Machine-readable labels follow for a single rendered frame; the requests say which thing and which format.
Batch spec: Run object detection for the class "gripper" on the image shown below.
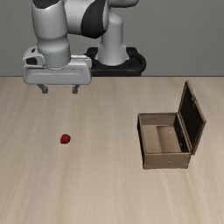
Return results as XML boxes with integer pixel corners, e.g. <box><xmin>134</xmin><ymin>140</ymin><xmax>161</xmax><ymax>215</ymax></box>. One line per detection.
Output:
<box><xmin>22</xmin><ymin>45</ymin><xmax>93</xmax><ymax>95</ymax></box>

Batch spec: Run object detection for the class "red strawberry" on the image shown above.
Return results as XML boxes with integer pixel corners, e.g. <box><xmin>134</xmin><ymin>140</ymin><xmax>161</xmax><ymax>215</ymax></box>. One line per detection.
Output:
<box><xmin>59</xmin><ymin>133</ymin><xmax>72</xmax><ymax>145</ymax></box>

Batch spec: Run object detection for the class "brown wooden box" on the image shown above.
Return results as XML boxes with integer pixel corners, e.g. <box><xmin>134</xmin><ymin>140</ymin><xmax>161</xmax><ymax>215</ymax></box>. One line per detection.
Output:
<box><xmin>136</xmin><ymin>112</ymin><xmax>193</xmax><ymax>171</ymax></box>

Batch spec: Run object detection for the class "brown wooden box lid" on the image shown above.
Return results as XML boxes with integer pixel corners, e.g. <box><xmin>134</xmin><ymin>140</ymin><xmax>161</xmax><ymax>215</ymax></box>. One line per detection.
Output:
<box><xmin>176</xmin><ymin>80</ymin><xmax>207</xmax><ymax>156</ymax></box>

